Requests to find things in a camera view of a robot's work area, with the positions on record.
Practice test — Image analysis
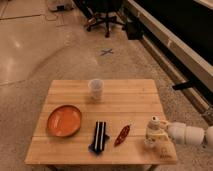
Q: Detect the wooden table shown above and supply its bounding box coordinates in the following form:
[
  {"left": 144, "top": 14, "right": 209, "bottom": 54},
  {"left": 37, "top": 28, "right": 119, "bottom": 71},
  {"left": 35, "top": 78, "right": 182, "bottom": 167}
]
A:
[{"left": 25, "top": 79, "right": 177, "bottom": 166}]

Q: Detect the clear plastic cup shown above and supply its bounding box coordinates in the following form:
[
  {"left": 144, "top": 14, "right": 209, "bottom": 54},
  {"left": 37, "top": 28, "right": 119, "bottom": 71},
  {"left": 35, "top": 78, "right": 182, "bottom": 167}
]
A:
[{"left": 88, "top": 79, "right": 104, "bottom": 100}]

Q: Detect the white squeeze bottle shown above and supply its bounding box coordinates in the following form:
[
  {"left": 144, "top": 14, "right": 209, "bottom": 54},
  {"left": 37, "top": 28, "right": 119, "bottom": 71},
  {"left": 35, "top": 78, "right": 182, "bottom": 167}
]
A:
[{"left": 144, "top": 116, "right": 160, "bottom": 148}]

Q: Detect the black office chair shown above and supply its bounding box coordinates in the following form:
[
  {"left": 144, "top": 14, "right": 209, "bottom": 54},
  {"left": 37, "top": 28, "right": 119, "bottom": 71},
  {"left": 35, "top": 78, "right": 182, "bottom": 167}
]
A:
[{"left": 84, "top": 0, "right": 126, "bottom": 38}]

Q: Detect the red chili pepper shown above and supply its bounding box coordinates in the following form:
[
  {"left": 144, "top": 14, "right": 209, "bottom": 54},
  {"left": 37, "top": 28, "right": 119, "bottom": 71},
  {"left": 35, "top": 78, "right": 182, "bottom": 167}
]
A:
[{"left": 114, "top": 125, "right": 130, "bottom": 146}]

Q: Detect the orange plate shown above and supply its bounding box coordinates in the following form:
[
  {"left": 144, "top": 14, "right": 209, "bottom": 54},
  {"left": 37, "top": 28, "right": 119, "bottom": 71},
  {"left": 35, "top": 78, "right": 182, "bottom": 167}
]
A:
[{"left": 47, "top": 105, "right": 82, "bottom": 137}]

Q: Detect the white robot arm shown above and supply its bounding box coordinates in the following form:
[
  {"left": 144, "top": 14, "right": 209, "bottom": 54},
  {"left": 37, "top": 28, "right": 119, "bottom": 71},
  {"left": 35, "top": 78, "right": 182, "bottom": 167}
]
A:
[{"left": 159, "top": 120, "right": 213, "bottom": 151}]

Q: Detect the black box on floor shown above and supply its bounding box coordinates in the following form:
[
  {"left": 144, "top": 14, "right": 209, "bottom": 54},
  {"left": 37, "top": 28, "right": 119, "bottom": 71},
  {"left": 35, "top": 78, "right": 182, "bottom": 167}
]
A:
[{"left": 126, "top": 22, "right": 143, "bottom": 40}]

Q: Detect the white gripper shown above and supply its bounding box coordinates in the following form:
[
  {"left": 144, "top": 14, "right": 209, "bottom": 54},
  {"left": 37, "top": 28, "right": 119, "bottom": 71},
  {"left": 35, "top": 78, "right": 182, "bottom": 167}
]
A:
[{"left": 155, "top": 120, "right": 186, "bottom": 144}]

